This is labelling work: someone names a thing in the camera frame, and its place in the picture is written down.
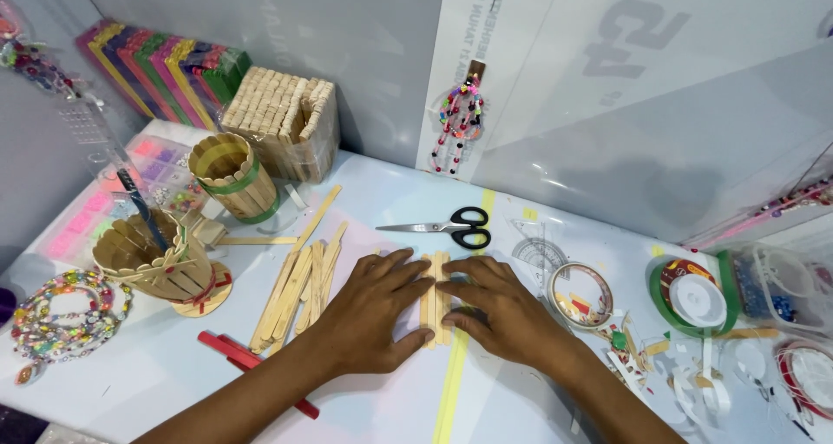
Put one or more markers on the person's right hand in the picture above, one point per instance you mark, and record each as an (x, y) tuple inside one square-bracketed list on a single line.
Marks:
[(514, 320)]

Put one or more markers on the person's left hand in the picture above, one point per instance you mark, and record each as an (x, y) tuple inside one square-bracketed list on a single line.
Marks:
[(368, 314)]

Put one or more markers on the wooden popsicle stick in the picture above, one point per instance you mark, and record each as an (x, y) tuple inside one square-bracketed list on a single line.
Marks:
[(424, 317), (432, 317), (439, 317)]

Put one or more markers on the clear adhesive tape roll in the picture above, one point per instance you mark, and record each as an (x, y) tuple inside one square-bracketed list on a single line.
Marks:
[(556, 294)]

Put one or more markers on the clear plastic protractor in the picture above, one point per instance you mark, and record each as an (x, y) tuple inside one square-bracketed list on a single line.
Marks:
[(539, 252)]

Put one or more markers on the pile of wooden sticks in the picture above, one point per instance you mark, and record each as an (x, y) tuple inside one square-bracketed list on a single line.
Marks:
[(296, 294)]

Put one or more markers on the yellow tape strip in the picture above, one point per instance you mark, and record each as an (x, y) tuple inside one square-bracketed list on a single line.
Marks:
[(452, 379)]

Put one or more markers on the long single wooden stick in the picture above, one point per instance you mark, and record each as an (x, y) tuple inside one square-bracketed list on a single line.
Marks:
[(319, 216)]

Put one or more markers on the heap of paper scraps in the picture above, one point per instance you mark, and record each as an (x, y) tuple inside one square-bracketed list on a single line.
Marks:
[(628, 349)]

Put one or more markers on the red long craft tool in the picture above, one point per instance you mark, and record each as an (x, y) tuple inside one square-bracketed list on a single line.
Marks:
[(244, 356)]

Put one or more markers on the small wooden block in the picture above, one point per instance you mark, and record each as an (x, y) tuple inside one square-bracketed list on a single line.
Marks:
[(205, 229)]

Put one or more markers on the stick cup with green tape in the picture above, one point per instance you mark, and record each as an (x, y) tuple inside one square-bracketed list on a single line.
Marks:
[(237, 183)]

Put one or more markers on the stick basket with red ribbon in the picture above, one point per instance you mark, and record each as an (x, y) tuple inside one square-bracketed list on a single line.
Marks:
[(162, 271)]

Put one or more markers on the white ribbon scraps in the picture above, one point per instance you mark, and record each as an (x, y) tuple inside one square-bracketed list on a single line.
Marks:
[(712, 392)]

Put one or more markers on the plastic wrapped wooden stick bundle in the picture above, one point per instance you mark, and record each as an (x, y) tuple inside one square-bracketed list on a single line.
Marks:
[(280, 118)]

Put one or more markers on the green tape roll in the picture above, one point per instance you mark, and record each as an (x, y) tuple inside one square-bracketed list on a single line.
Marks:
[(732, 294)]

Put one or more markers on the short wooden stick piece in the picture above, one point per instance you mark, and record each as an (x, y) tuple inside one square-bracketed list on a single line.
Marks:
[(748, 333)]

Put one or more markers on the dark blue pen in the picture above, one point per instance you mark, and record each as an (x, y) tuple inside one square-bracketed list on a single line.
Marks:
[(140, 203)]

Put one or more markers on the clear container with beads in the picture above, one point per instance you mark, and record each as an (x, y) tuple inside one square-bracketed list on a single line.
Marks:
[(781, 288)]

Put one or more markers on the clear bead organizer box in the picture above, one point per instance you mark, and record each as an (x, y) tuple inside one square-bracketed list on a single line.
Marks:
[(84, 216)]

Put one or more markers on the stack of coloured stick packs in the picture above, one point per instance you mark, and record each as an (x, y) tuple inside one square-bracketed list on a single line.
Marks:
[(162, 73)]

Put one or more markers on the clear plastic ruler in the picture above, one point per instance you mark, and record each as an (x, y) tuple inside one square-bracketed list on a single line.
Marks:
[(91, 131)]

